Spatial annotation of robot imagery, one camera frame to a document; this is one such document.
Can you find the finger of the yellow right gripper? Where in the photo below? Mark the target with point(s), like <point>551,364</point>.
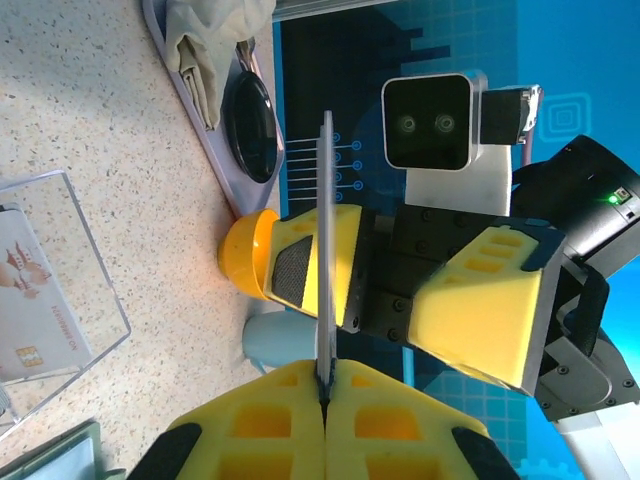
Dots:
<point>480,325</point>
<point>345,260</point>

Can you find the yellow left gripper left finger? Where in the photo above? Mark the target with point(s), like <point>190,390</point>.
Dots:
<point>260,430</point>

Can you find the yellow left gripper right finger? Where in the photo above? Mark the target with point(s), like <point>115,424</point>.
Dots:
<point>390,430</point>

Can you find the clear acrylic card box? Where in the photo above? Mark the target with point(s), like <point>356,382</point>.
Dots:
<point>60,190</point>

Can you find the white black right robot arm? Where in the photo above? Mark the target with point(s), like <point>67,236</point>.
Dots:
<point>600,450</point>

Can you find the white castle print credit card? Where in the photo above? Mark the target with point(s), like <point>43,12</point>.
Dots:
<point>40,290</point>

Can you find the light blue mug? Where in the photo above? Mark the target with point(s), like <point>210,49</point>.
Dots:
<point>280,340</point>

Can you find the orange plastic bowl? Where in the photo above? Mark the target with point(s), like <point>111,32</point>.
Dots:
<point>245,250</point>

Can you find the lavender rectangular tray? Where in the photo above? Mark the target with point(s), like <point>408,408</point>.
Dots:
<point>250,197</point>

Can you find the black frying pan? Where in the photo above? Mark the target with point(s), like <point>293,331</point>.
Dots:
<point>255,130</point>

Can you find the silver fork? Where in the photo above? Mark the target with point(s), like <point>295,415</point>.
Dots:
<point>246,55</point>

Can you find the beige folded cloth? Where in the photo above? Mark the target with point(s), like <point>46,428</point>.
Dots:
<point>200,40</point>

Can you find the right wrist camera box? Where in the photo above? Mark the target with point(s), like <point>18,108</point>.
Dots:
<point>427,125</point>

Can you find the aluminium side rail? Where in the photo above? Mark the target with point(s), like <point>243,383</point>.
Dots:
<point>325,9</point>

